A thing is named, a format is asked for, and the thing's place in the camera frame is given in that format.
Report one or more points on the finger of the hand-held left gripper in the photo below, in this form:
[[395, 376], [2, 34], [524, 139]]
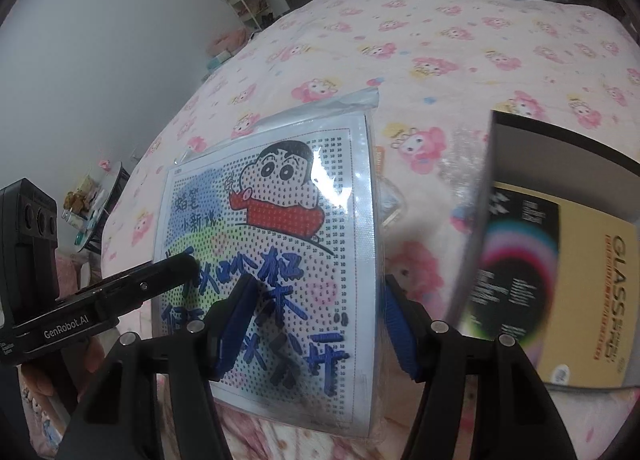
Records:
[[155, 277]]

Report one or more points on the rainbow print flat packet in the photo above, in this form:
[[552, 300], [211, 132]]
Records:
[[575, 290]]

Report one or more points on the white shelf rack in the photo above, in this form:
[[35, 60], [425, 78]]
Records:
[[245, 0]]

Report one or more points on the black cardboard box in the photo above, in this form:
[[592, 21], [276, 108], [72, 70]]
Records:
[[550, 160]]

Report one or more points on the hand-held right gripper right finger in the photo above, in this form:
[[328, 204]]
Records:
[[400, 330]]

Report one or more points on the pink cartoon print blanket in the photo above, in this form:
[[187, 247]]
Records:
[[450, 40]]

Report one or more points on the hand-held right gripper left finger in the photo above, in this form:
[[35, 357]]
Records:
[[235, 327]]

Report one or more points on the cartoon bead painting sheet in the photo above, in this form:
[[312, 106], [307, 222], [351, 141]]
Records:
[[280, 220]]

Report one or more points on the pink bag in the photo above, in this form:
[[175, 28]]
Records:
[[225, 43]]

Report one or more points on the small clear plastic packet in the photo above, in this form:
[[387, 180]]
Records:
[[395, 205]]

